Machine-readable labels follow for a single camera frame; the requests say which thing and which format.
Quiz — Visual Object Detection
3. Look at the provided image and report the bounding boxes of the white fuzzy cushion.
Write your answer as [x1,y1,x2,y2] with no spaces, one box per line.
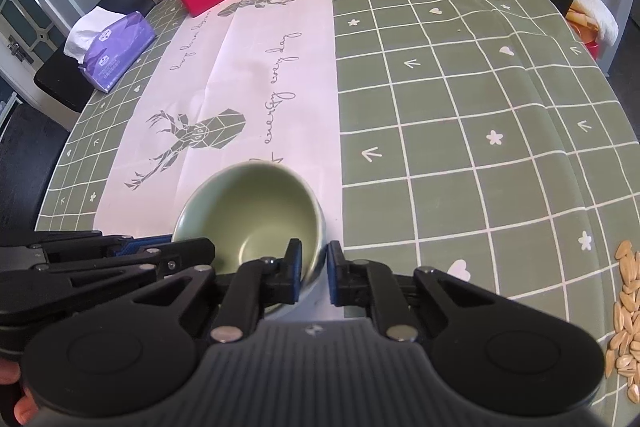
[565,0,620,52]

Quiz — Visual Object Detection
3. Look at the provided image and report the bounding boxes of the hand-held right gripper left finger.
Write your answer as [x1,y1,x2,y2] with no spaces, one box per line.
[131,239,302,342]

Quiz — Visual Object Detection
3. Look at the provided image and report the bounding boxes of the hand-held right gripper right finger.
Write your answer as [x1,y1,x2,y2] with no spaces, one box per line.
[327,241,501,343]

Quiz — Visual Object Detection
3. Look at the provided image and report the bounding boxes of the green ceramic bowl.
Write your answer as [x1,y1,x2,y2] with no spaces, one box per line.
[171,161,328,315]

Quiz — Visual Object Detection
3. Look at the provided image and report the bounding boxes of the pile of sunflower seeds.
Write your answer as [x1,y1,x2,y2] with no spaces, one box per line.
[604,239,640,405]

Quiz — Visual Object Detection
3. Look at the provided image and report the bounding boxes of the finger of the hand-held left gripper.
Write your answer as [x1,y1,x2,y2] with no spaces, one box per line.
[0,231,174,275]
[0,237,217,314]

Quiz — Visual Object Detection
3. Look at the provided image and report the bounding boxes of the purple tissue pack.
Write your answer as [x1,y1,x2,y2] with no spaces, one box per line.
[63,6,157,94]

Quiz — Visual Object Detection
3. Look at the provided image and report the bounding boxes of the white glass panel door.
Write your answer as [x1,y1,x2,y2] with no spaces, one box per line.
[0,0,72,74]

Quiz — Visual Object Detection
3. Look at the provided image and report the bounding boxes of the metal door handle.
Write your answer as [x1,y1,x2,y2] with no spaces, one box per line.
[7,34,32,64]

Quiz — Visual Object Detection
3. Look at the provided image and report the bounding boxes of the person's left hand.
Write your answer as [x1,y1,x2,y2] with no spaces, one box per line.
[0,362,39,426]

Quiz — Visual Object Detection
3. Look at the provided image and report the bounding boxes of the green checked tablecloth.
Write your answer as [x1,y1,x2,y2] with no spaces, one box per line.
[35,0,640,427]

